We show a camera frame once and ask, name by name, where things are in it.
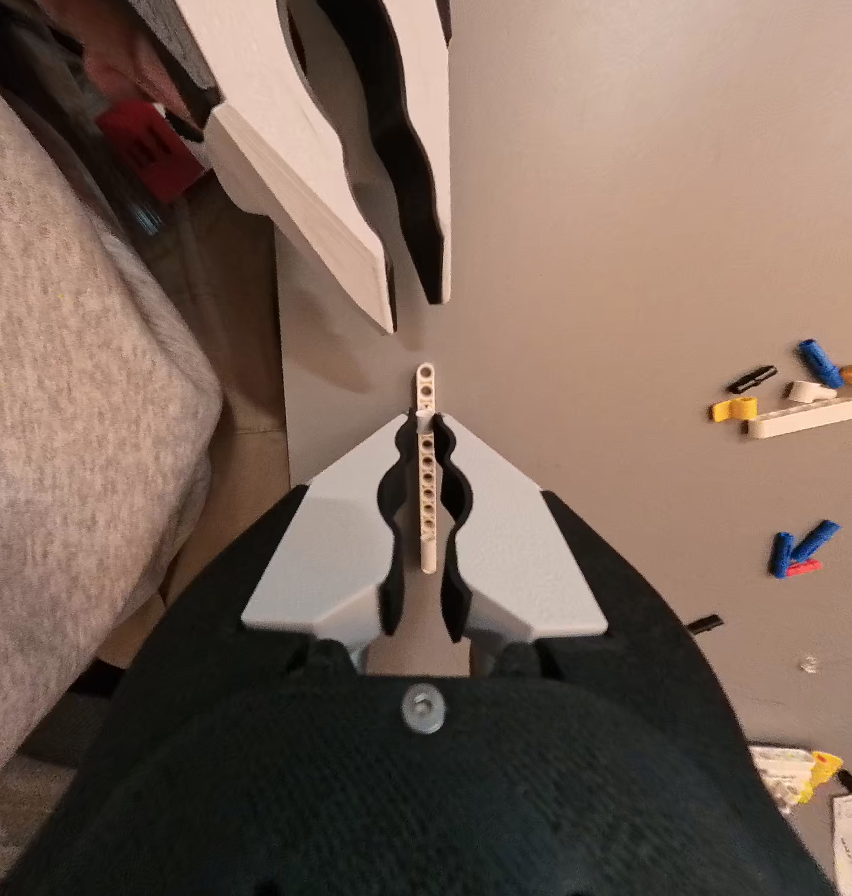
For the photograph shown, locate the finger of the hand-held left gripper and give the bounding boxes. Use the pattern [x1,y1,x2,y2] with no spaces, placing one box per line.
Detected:
[285,0,454,307]
[176,0,399,336]

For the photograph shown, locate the short white lego beam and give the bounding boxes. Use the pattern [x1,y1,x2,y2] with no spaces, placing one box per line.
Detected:
[747,397,852,439]

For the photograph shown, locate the striped lego model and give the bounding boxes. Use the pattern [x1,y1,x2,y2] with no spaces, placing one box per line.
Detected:
[747,745,852,814]

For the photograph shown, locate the long white lego beam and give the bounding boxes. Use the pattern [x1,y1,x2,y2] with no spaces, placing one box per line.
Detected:
[415,363,439,576]

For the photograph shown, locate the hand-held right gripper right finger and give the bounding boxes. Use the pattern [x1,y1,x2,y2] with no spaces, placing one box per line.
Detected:
[433,412,610,679]

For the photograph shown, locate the red and white packet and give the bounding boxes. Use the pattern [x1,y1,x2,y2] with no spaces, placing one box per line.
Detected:
[95,97,209,204]

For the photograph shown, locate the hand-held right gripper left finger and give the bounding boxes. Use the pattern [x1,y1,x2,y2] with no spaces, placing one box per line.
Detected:
[241,412,410,674]

